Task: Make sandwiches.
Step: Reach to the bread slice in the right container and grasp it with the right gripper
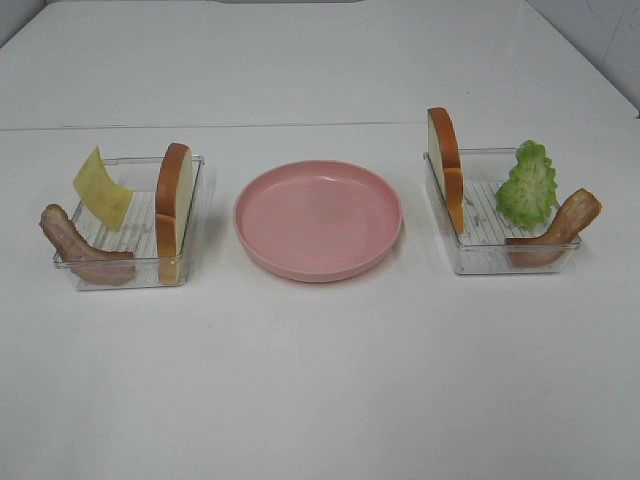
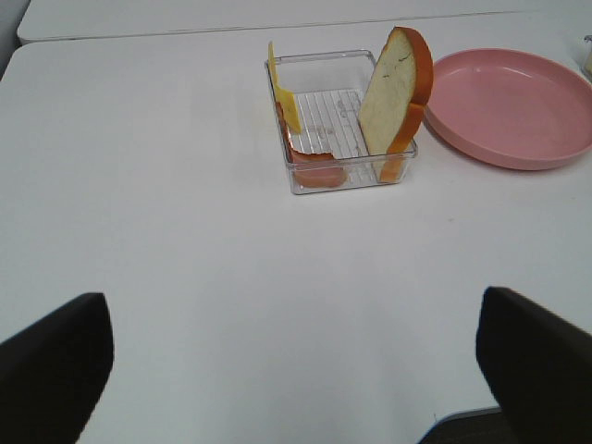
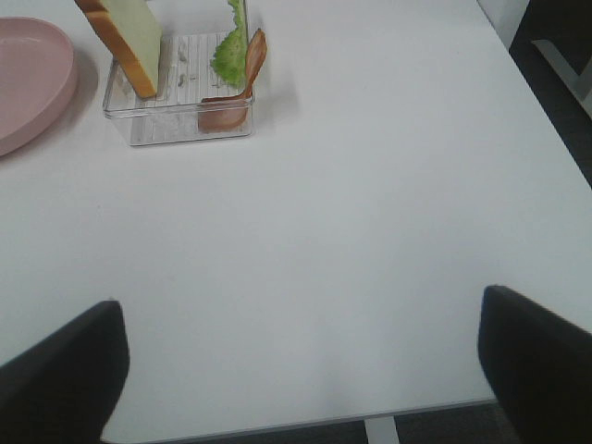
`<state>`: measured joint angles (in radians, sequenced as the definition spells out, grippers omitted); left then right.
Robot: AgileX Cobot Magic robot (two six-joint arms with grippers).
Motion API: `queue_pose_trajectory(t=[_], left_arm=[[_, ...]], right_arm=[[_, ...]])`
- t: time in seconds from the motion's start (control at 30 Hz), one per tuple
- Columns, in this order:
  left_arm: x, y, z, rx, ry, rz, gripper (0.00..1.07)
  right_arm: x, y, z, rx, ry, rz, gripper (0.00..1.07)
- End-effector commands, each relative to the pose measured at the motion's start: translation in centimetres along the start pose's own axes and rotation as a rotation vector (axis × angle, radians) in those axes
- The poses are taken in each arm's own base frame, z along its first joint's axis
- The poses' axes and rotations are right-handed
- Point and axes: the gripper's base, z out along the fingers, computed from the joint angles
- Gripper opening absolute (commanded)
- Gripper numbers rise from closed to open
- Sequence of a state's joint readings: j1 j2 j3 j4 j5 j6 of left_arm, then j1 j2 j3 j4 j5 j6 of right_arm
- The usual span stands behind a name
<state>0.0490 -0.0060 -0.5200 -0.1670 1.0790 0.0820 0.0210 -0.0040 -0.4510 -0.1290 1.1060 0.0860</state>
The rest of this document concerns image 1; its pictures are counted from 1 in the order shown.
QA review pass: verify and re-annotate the bread slice from tray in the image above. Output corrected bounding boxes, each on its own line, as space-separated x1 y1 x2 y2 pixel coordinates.
427 107 464 233

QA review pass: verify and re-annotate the green lettuce leaf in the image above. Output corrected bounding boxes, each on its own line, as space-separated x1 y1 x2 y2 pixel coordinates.
495 140 557 229

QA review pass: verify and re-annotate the bacon strip from tray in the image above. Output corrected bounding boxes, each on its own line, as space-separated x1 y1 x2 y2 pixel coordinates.
505 188 602 268
39 204 136 286

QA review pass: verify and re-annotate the pink round plate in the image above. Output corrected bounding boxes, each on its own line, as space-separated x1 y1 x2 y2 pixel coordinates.
234 160 403 283

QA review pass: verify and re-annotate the bread slice in left tray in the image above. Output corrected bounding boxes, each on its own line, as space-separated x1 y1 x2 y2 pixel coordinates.
155 143 193 285

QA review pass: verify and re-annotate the clear right plastic tray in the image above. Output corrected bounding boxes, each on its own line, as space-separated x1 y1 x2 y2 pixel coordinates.
423 147 581 275

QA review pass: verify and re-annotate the clear plastic tray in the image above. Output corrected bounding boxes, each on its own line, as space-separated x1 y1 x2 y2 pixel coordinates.
53 155 211 291
423 147 581 275

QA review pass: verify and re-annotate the clear left plastic tray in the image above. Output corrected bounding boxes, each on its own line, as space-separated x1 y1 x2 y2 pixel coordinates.
53 155 211 291

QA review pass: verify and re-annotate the yellow cheese slice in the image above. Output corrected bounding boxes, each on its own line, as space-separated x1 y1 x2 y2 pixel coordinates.
73 146 133 231

